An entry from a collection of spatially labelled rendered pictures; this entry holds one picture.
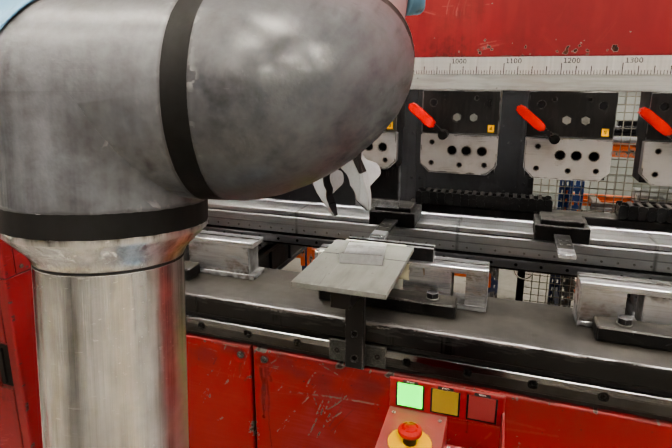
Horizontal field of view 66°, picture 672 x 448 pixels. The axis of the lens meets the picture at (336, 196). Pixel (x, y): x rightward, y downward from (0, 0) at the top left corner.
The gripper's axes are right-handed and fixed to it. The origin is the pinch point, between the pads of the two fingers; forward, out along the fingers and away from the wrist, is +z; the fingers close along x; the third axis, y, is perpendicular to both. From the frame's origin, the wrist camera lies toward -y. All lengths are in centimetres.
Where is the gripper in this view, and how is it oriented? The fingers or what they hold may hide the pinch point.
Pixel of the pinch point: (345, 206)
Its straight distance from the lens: 74.8
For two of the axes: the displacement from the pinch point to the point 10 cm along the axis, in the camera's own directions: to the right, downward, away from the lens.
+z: 2.9, 9.5, 1.0
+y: 6.3, -2.7, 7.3
